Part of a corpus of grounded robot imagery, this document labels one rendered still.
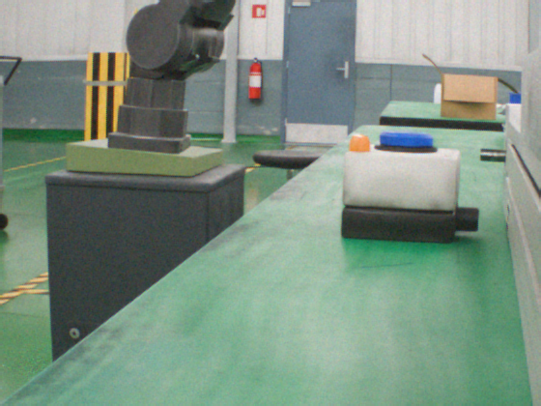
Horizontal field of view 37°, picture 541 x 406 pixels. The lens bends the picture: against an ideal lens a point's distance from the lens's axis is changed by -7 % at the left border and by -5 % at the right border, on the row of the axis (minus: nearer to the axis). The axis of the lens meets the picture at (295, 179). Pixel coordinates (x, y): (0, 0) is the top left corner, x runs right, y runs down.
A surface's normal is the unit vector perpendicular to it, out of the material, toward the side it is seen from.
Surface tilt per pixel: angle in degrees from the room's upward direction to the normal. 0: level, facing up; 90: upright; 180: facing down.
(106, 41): 90
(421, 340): 0
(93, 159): 90
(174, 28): 88
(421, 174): 90
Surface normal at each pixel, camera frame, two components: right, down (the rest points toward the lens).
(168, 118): 0.56, 0.15
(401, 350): 0.03, -0.99
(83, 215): -0.14, 0.11
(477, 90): -0.15, -0.26
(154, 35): -0.44, 0.05
